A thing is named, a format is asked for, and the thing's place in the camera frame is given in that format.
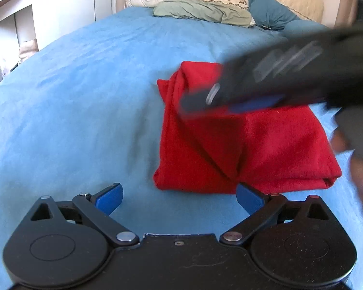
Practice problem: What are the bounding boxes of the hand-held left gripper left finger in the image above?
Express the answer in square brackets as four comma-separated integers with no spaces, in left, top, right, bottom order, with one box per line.
[27,182,140,247]

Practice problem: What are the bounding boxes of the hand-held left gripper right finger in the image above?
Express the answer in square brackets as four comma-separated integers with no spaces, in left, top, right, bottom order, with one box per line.
[219,182,333,246]

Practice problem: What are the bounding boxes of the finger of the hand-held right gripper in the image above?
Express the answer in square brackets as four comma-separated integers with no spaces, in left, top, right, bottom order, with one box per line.
[180,82,230,114]
[228,95,287,114]

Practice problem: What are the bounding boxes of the red knit sweater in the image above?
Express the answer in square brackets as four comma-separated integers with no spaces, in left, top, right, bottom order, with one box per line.
[153,61,342,195]

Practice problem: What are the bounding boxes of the teal pillow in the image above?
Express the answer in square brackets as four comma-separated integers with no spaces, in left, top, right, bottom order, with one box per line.
[247,0,301,32]

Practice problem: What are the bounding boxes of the beige curtain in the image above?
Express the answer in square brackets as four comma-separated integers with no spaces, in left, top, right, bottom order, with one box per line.
[334,0,361,28]

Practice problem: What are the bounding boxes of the blue bed sheet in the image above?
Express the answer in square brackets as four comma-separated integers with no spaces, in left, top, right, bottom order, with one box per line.
[0,6,363,278]

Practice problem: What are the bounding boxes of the green pillow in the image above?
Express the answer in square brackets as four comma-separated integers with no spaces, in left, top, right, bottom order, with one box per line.
[153,0,252,28]

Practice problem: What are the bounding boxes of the white shelf unit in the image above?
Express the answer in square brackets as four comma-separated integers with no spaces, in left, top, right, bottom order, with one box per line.
[0,0,94,93]

